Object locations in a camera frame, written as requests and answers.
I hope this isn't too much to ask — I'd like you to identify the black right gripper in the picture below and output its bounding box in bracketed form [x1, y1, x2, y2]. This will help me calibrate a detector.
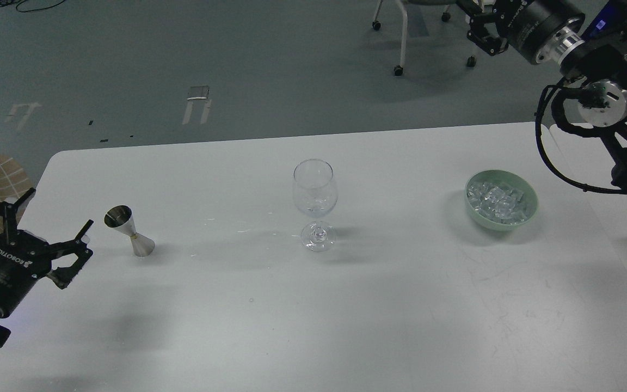
[458, 1, 585, 65]

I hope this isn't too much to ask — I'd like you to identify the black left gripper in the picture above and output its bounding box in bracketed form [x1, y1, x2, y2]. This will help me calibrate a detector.
[0, 188, 95, 334]

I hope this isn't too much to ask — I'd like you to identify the steel double jigger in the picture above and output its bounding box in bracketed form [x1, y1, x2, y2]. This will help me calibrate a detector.
[103, 204, 155, 258]

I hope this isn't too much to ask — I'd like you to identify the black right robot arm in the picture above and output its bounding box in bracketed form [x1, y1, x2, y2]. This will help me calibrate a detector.
[456, 1, 627, 194]

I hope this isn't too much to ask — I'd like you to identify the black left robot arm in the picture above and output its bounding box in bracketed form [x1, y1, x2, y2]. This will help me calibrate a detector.
[0, 188, 94, 347]

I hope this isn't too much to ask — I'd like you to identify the clear wine glass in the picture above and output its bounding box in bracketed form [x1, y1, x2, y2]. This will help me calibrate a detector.
[293, 158, 339, 252]

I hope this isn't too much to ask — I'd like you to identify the white rolling chair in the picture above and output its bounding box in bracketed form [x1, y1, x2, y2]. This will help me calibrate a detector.
[371, 0, 477, 76]

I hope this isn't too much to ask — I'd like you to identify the green bowl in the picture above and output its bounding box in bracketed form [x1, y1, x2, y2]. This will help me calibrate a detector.
[463, 169, 539, 232]

